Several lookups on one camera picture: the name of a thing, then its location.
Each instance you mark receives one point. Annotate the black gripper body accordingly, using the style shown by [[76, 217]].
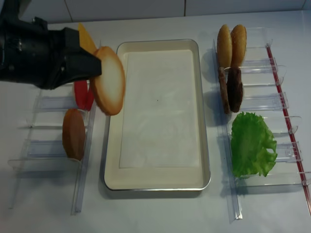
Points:
[[29, 53]]

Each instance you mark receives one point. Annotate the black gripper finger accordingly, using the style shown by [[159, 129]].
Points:
[[70, 40], [77, 65]]

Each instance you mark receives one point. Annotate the bun slice with white face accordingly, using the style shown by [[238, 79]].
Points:
[[109, 88]]

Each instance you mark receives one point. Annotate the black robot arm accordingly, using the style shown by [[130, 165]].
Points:
[[11, 9]]

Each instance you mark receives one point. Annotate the rear pale cheese slice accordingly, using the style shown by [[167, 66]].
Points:
[[81, 28]]

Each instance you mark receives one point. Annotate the front yellow cheese slice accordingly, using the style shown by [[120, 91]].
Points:
[[86, 42]]

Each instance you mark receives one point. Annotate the front red tomato slice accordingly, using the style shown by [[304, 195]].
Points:
[[80, 93]]

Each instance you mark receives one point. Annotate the red tomato slice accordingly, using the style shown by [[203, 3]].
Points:
[[89, 99], [80, 93]]

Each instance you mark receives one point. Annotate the rear red tomato slice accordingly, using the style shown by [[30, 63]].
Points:
[[89, 99]]

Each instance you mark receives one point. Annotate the thin brown meat patty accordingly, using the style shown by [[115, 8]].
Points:
[[223, 90]]

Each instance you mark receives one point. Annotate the dark brown meat patty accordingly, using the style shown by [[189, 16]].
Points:
[[234, 89]]

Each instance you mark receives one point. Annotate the green lettuce leaf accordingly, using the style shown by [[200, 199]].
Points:
[[253, 146]]

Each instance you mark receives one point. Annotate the brown bun slice left rack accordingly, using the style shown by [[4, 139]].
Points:
[[73, 134]]

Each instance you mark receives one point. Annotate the left clear acrylic rack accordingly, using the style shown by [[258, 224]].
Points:
[[43, 155]]

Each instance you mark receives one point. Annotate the clear acrylic rack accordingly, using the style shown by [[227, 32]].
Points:
[[43, 155], [262, 79]]

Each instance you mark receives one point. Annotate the white paper liner sheet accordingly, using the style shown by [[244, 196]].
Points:
[[160, 119]]

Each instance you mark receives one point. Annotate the cream metal baking tray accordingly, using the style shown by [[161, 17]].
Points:
[[196, 178]]

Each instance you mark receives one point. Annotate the left golden bun top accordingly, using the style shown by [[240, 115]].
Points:
[[224, 47]]

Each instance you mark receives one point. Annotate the golden bun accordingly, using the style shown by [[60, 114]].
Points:
[[239, 41], [224, 47]]

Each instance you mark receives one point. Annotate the right golden bun top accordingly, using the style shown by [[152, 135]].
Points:
[[239, 41]]

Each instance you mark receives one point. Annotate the right clear acrylic rack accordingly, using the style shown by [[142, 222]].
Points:
[[262, 79]]

